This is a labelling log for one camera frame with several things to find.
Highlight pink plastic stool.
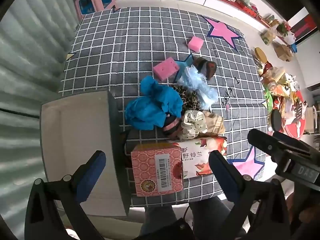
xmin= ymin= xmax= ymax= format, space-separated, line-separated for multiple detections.
xmin=75 ymin=0 xmax=117 ymax=20

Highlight person's leg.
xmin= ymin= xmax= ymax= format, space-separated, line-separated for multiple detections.
xmin=140 ymin=199 xmax=178 ymax=233
xmin=188 ymin=197 xmax=233 ymax=230

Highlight round wooden lid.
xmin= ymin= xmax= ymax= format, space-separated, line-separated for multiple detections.
xmin=253 ymin=47 xmax=268 ymax=63

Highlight pink patterned tissue box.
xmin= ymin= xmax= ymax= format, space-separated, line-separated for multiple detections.
xmin=131 ymin=136 xmax=228 ymax=197

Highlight potted red flowers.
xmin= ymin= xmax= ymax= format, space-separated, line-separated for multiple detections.
xmin=276 ymin=21 xmax=292 ymax=37

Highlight light blue fluffy scrunchie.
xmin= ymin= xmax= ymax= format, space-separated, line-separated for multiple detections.
xmin=177 ymin=64 xmax=220 ymax=111

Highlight grey checked star blanket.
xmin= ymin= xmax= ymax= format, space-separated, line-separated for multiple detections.
xmin=59 ymin=6 xmax=270 ymax=207

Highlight cardboard box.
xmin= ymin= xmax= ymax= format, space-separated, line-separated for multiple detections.
xmin=272 ymin=41 xmax=294 ymax=62

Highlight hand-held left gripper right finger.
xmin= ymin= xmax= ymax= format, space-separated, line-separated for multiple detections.
xmin=208 ymin=151 xmax=292 ymax=240

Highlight person's right leg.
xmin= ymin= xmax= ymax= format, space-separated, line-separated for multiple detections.
xmin=188 ymin=197 xmax=233 ymax=230

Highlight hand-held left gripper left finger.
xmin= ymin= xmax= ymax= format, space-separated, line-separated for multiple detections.
xmin=25 ymin=150 xmax=108 ymax=240

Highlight leopard print scrunchie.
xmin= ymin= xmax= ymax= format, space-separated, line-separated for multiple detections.
xmin=172 ymin=85 xmax=201 ymax=111

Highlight person's left leg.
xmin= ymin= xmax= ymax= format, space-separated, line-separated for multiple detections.
xmin=140 ymin=199 xmax=178 ymax=233

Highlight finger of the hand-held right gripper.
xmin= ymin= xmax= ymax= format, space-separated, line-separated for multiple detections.
xmin=247 ymin=129 xmax=282 ymax=157

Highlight white polka dot scrunchie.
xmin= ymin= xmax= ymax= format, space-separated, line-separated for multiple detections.
xmin=178 ymin=110 xmax=208 ymax=141

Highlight black cable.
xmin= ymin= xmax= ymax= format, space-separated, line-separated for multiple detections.
xmin=183 ymin=199 xmax=191 ymax=220

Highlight pink sponge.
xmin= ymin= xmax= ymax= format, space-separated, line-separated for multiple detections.
xmin=187 ymin=36 xmax=203 ymax=53
xmin=152 ymin=57 xmax=181 ymax=82

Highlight dark brown hair accessory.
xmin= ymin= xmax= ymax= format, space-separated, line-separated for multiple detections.
xmin=194 ymin=57 xmax=217 ymax=81

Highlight grey storage box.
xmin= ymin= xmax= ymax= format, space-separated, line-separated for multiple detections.
xmin=40 ymin=89 xmax=131 ymax=217

